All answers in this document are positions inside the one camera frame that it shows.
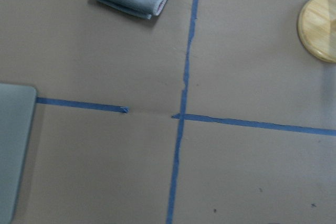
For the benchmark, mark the grey laptop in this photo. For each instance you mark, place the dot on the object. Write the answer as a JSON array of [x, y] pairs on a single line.
[[17, 110]]

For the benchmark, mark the wooden mug tree stand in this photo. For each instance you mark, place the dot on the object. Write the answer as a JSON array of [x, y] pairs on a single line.
[[316, 29]]

